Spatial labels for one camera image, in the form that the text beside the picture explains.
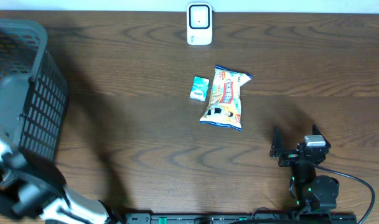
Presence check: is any yellow snack chip bag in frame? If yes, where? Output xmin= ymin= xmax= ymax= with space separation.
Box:
xmin=200 ymin=65 xmax=253 ymax=131

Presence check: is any teal tissue pack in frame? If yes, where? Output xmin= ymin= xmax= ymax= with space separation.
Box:
xmin=190 ymin=77 xmax=210 ymax=101

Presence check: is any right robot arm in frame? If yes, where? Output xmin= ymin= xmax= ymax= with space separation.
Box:
xmin=269 ymin=125 xmax=339 ymax=220

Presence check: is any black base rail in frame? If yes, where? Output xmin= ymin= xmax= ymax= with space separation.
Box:
xmin=124 ymin=212 xmax=357 ymax=224

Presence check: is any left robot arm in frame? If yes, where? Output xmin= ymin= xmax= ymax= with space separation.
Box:
xmin=0 ymin=132 xmax=124 ymax=224

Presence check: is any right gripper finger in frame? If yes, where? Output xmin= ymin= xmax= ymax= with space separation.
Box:
xmin=311 ymin=124 xmax=331 ymax=148
xmin=269 ymin=129 xmax=284 ymax=157

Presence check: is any grey plastic mesh basket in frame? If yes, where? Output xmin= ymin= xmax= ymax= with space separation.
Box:
xmin=0 ymin=18 xmax=69 ymax=161

